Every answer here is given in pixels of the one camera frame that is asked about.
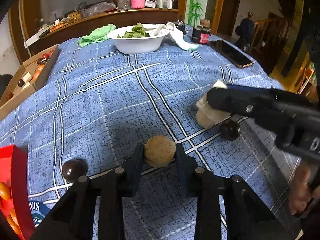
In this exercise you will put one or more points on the white bowl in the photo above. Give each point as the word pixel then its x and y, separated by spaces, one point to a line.
pixel 137 45

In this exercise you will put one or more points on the smartphone in brown case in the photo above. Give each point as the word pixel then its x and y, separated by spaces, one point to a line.
pixel 230 53

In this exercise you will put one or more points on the wooden counter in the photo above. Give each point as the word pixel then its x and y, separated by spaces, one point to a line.
pixel 17 30

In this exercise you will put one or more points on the red box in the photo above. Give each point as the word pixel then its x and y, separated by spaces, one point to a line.
pixel 20 175

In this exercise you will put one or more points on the green cloth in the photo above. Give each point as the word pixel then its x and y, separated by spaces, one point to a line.
pixel 97 35

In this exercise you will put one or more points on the person's right hand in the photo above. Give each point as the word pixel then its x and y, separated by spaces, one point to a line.
pixel 300 187

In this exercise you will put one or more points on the green leafy vegetables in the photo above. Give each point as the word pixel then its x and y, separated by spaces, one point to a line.
pixel 136 31

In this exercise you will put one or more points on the brown wooden door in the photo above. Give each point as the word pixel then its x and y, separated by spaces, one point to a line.
pixel 228 12

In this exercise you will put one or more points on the brown kiwi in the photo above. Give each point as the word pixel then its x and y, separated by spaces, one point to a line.
pixel 160 151

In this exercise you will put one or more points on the orange tangerine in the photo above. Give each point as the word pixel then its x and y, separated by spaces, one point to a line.
pixel 4 190
pixel 13 223

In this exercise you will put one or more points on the white cloth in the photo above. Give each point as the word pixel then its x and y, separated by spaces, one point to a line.
pixel 180 38

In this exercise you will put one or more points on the white box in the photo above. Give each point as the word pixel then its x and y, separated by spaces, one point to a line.
pixel 150 3

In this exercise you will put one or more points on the clear plastic bag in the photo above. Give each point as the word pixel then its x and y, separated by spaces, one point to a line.
pixel 100 8

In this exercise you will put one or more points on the wooden stair railing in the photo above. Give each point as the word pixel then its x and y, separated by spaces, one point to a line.
pixel 267 37

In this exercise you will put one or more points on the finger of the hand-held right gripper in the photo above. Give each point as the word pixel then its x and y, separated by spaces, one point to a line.
pixel 232 102
pixel 245 88

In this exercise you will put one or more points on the small wooden box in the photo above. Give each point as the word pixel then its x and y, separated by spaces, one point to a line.
pixel 74 15

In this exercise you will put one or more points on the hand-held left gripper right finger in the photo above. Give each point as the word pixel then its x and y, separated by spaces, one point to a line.
pixel 180 162

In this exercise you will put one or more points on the red and black jar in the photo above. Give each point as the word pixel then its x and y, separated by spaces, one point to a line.
pixel 201 35

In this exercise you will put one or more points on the blue plaid tablecloth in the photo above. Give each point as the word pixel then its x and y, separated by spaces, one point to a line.
pixel 112 100

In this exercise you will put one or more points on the cardboard box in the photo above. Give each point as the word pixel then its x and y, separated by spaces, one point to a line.
pixel 42 80

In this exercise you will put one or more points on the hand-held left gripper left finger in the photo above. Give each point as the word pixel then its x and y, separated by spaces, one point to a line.
pixel 139 162

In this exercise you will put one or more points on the green bamboo wall decal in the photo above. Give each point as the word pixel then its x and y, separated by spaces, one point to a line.
pixel 196 2

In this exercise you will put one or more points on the red jujube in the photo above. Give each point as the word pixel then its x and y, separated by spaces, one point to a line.
pixel 45 55

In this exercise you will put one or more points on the flat white board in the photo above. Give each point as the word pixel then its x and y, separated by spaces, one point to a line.
pixel 32 40

